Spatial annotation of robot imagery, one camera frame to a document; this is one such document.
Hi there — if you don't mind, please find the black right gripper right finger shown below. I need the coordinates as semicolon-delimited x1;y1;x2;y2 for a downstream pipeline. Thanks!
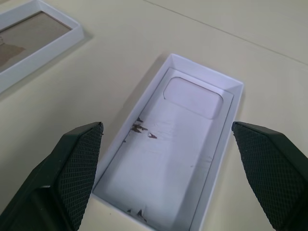
231;121;308;231

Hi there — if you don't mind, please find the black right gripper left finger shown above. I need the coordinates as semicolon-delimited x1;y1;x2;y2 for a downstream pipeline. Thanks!
0;121;105;231

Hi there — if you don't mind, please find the white phone box base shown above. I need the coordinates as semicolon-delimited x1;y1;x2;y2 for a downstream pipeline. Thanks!
91;53;245;231

